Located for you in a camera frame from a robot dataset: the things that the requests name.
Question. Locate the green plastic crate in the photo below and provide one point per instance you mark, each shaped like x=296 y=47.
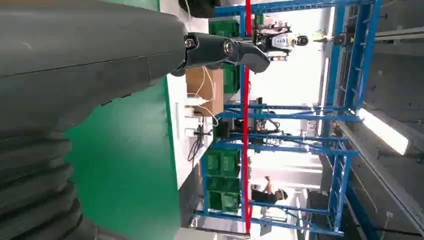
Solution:
x=231 y=79
x=223 y=28
x=222 y=163
x=223 y=201
x=222 y=184

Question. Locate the red vertical pole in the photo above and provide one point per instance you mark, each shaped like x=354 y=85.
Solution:
x=245 y=139

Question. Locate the dark machinery in frame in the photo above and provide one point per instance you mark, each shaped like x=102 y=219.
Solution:
x=265 y=127

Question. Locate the black rounded object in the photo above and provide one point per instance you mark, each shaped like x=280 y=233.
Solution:
x=198 y=7

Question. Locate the long ceiling light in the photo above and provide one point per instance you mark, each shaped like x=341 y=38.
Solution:
x=382 y=130

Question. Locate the person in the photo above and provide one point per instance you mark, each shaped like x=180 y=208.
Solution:
x=265 y=197

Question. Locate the white power strip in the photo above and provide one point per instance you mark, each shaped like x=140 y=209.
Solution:
x=189 y=114

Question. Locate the brown cardboard box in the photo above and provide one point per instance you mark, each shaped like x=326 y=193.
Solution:
x=212 y=96

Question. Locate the blue metal gantry frame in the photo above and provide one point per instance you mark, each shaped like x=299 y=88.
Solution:
x=333 y=66
x=298 y=116

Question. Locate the green table mat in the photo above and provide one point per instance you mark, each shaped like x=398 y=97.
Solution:
x=132 y=165

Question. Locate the white humanoid robot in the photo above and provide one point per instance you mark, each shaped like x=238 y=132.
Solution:
x=281 y=39

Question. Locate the ribbed grey left robot arm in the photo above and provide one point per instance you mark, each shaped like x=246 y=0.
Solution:
x=33 y=185

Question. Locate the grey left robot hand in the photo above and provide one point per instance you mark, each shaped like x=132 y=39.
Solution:
x=82 y=49

